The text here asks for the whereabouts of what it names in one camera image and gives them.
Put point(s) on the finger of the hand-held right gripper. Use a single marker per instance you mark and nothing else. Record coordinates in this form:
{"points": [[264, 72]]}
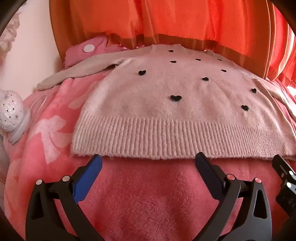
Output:
{"points": [[288, 185]]}

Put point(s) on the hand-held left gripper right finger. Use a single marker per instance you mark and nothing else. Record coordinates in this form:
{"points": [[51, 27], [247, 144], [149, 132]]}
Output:
{"points": [[207, 172]]}

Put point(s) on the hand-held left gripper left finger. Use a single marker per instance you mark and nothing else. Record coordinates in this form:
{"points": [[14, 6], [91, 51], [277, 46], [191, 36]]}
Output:
{"points": [[91, 172]]}

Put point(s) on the pink sweater with black hearts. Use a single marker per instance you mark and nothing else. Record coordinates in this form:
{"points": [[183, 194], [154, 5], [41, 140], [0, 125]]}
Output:
{"points": [[148, 111]]}

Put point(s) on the pink bow print blanket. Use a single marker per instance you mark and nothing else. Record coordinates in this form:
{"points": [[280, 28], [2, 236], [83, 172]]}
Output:
{"points": [[143, 197]]}

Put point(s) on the pink cushion with white dot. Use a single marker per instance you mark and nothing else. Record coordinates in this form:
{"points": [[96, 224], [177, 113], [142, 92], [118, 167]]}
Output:
{"points": [[78, 54]]}

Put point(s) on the striped orange curtain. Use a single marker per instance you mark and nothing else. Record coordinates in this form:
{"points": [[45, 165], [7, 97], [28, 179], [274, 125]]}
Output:
{"points": [[282, 46]]}

